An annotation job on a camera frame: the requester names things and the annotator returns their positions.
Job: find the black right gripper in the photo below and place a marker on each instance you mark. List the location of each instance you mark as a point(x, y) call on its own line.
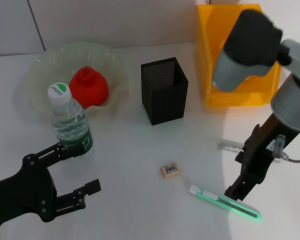
point(267, 152)

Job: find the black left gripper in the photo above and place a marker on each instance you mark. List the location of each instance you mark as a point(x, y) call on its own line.
point(27, 192)

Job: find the green utility knife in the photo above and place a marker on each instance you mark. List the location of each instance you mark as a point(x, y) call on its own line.
point(215, 198)

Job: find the clear green-label water bottle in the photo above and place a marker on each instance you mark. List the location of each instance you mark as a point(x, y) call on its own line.
point(70, 120)

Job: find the beige eraser with barcode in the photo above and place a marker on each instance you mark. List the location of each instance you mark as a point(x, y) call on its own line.
point(170, 170)

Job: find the orange fruit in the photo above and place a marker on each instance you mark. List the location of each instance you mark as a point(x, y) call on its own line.
point(90, 87)

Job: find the silver glitter pen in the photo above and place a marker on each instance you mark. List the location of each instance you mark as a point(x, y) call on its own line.
point(230, 146)

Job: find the black mesh pen holder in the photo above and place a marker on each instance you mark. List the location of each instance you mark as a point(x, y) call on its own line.
point(165, 102)

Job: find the green glass fruit plate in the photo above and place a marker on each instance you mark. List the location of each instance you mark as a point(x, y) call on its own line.
point(100, 57)

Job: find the yellow plastic bin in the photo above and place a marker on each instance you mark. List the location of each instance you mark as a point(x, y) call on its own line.
point(210, 37)

